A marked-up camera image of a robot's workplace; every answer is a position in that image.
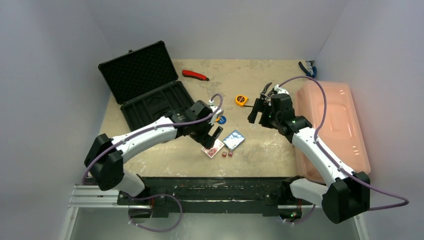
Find red playing card deck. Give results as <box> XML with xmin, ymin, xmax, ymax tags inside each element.
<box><xmin>201</xmin><ymin>139</ymin><xmax>224</xmax><ymax>158</ymax></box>

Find blue small blind button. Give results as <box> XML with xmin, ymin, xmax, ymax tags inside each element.
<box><xmin>216</xmin><ymin>115</ymin><xmax>227</xmax><ymax>125</ymax></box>

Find blue playing card deck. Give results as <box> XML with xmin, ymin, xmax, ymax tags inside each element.
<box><xmin>222</xmin><ymin>130</ymin><xmax>246</xmax><ymax>151</ymax></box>

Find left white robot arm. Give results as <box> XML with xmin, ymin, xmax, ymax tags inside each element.
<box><xmin>83</xmin><ymin>100</ymin><xmax>224</xmax><ymax>205</ymax></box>

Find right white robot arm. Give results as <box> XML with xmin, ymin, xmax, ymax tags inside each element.
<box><xmin>247</xmin><ymin>93</ymin><xmax>370</xmax><ymax>224</ymax></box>

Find black poker set case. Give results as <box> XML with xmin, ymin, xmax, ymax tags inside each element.
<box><xmin>98</xmin><ymin>41</ymin><xmax>195</xmax><ymax>131</ymax></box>

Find yellow tape measure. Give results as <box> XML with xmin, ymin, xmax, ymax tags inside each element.
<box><xmin>234</xmin><ymin>94</ymin><xmax>257</xmax><ymax>108</ymax></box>

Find red utility knife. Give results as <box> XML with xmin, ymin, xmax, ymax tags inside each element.
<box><xmin>181</xmin><ymin>69</ymin><xmax>210</xmax><ymax>82</ymax></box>

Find pink translucent plastic bin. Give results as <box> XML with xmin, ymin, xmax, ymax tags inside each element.
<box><xmin>293</xmin><ymin>80</ymin><xmax>371</xmax><ymax>174</ymax></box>

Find black handled pliers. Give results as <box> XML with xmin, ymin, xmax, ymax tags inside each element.
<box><xmin>259</xmin><ymin>82</ymin><xmax>277</xmax><ymax>101</ymax></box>

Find blue handled pliers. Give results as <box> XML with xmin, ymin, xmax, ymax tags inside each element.
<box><xmin>298</xmin><ymin>61</ymin><xmax>318</xmax><ymax>79</ymax></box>

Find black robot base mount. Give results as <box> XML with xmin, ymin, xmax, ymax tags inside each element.
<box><xmin>117</xmin><ymin>177</ymin><xmax>311</xmax><ymax>219</ymax></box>

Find aluminium rail frame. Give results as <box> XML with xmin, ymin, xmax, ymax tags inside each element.
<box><xmin>58</xmin><ymin>185</ymin><xmax>154</xmax><ymax>240</ymax></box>

